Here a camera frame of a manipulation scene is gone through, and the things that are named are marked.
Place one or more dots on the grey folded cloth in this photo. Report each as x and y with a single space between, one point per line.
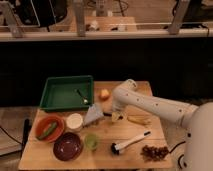
94 113

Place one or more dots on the metal spoon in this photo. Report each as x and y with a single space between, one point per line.
85 101

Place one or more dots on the green cucumber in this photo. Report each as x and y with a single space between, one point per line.
47 132

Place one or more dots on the orange bowl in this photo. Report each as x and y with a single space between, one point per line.
45 122

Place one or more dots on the green plastic tray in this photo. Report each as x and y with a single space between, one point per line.
59 93

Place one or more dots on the small apple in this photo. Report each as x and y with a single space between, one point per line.
104 94

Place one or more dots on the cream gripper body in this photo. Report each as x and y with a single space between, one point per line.
116 116

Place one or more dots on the black device left edge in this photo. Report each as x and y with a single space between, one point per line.
26 130

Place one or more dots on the black eraser marker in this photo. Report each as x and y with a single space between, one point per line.
107 114

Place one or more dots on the white black brush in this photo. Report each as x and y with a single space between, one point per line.
117 147

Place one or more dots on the bunch of dark grapes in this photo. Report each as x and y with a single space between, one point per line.
153 153

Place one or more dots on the dark purple bowl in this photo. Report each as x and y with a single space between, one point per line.
67 147

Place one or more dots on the green plastic cup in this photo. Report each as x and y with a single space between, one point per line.
91 141

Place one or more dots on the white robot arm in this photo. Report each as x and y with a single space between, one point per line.
197 120

